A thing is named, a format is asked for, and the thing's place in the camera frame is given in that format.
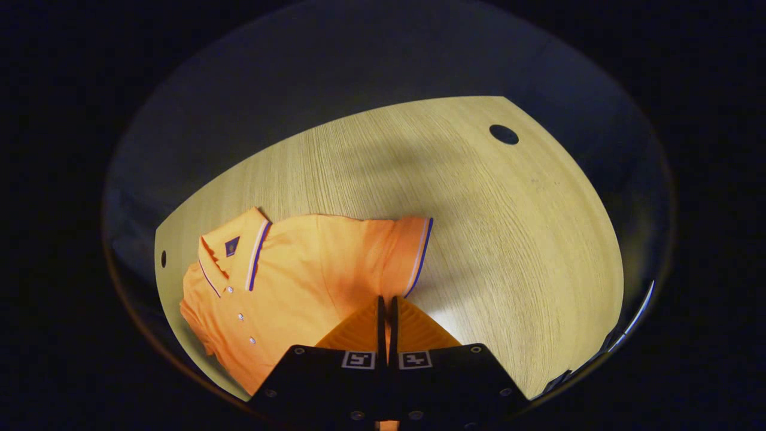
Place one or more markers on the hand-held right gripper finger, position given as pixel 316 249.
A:
pixel 382 335
pixel 393 335

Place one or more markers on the orange T-shirt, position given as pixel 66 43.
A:
pixel 299 275

